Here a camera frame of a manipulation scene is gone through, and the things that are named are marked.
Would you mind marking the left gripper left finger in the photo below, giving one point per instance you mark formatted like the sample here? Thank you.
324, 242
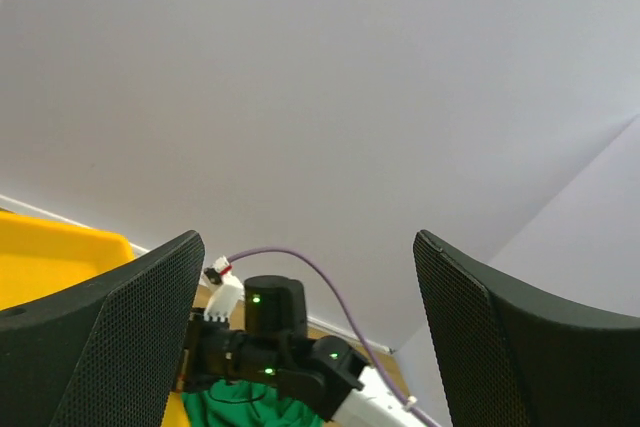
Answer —
104, 352

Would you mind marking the yellow plastic tray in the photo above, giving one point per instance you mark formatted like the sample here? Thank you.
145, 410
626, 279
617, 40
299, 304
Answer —
41, 257

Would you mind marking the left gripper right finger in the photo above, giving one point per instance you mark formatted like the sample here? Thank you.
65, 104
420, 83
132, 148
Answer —
511, 354

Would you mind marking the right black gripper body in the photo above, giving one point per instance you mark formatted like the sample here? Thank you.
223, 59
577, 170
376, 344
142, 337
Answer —
211, 352

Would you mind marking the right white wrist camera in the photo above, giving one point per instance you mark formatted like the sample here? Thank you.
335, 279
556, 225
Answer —
226, 290

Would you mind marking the green t shirt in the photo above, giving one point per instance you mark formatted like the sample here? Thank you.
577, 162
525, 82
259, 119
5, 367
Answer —
246, 404

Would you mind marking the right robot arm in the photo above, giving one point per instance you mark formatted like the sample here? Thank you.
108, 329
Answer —
257, 331

